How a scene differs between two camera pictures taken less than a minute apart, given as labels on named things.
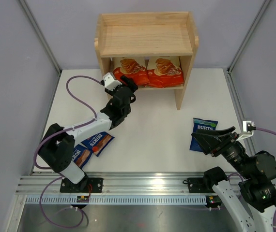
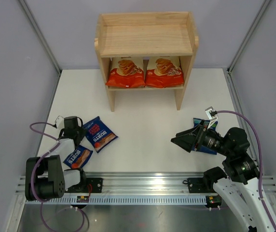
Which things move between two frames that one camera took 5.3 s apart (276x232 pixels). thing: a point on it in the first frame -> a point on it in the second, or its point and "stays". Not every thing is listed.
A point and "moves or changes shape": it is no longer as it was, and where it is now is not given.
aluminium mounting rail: (114, 183) stays
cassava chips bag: (130, 67) moves or changes shape
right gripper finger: (226, 130) -> (196, 131)
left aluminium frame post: (46, 44) stays
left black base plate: (67, 186) stays
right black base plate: (198, 185) stays
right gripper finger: (208, 142) -> (188, 142)
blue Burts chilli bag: (81, 155) stays
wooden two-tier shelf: (146, 35) stays
